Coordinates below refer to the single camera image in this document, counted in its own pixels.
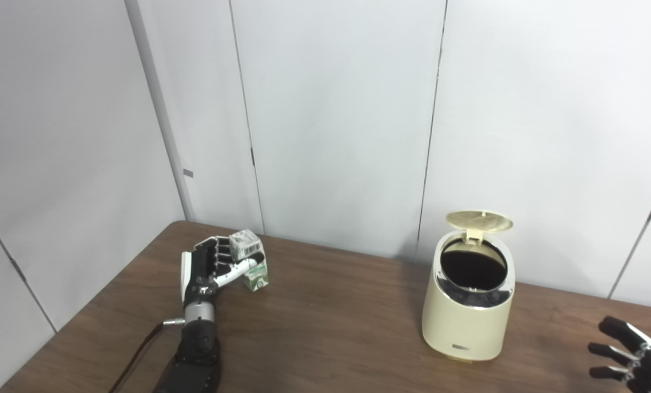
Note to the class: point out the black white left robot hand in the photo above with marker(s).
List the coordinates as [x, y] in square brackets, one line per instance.
[199, 270]

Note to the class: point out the small white green milk carton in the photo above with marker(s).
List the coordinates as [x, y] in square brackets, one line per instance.
[246, 243]

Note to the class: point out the cream-colored bin body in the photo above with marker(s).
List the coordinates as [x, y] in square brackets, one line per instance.
[464, 327]

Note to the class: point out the round cream bin lid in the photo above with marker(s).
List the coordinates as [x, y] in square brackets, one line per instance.
[479, 220]

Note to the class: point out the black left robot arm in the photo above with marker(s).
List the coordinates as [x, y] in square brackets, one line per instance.
[197, 349]

